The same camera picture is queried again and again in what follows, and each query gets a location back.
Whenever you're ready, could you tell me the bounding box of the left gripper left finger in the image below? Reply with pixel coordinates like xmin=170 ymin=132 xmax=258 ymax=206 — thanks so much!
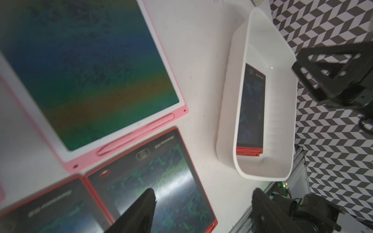
xmin=105 ymin=188 xmax=156 ymax=233

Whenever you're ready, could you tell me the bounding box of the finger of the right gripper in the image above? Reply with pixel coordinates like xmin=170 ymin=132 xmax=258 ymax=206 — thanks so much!
xmin=292 ymin=42 xmax=373 ymax=102

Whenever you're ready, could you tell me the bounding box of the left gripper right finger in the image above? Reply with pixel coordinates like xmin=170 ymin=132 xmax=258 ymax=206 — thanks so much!
xmin=252 ymin=188 xmax=303 ymax=233

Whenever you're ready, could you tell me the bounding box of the red writing tablet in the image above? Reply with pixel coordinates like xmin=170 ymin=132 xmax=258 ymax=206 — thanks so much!
xmin=236 ymin=64 xmax=266 ymax=156
xmin=85 ymin=127 xmax=218 ymax=233
xmin=1 ymin=175 xmax=111 ymax=233

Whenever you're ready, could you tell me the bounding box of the white plastic storage tray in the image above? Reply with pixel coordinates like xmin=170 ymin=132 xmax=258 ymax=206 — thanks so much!
xmin=216 ymin=7 xmax=298 ymax=181

